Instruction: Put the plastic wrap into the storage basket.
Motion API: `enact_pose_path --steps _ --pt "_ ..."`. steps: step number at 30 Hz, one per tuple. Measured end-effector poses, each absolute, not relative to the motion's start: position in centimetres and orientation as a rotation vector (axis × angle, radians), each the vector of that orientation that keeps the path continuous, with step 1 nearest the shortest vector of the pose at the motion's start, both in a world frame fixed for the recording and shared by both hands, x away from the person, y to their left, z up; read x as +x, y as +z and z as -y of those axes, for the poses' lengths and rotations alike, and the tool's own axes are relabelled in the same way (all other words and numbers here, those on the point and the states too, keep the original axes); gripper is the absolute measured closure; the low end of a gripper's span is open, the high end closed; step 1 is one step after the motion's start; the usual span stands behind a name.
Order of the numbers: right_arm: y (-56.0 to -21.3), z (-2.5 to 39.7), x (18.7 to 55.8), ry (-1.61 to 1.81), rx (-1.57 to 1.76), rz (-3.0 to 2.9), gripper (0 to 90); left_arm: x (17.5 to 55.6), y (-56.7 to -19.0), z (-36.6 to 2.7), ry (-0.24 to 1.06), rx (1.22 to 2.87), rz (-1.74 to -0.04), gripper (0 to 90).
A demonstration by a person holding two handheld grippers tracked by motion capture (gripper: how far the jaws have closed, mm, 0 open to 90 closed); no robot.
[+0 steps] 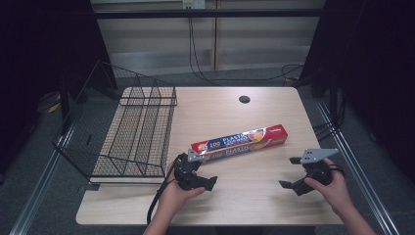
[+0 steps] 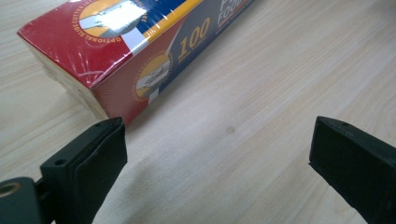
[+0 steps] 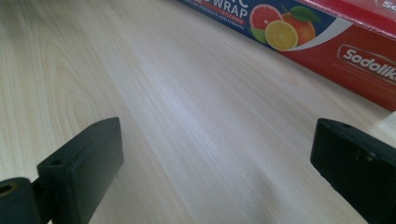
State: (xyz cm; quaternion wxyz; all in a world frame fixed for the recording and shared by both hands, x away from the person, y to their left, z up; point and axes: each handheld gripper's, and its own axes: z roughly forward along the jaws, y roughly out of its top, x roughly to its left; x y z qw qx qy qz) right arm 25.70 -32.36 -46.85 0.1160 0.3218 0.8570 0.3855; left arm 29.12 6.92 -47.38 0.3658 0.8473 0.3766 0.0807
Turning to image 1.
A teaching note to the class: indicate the black horizontal metal bar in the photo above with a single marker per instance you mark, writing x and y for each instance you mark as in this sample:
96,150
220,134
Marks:
208,13

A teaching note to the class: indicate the small yellow object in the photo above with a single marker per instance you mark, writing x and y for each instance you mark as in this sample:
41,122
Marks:
54,107

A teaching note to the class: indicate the person's left hand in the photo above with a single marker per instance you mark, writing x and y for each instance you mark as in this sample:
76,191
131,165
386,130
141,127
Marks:
173,196

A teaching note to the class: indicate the silver metal floor rail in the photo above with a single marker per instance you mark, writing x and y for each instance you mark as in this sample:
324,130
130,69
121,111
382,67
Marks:
36,192
359,176

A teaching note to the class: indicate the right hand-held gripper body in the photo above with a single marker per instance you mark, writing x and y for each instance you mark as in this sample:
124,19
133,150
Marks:
318,171

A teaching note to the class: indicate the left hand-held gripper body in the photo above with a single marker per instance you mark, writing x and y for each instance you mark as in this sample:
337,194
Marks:
186,173

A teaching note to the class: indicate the white wall power outlet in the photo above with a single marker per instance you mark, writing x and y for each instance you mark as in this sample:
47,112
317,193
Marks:
193,4

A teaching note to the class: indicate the red and blue plastic wrap box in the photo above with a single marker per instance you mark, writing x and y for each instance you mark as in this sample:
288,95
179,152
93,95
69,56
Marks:
241,140

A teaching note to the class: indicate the person's right hand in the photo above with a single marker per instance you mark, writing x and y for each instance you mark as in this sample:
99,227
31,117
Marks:
337,192

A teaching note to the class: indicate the dark curtain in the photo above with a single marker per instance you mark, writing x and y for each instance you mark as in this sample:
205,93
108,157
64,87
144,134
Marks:
375,65
39,49

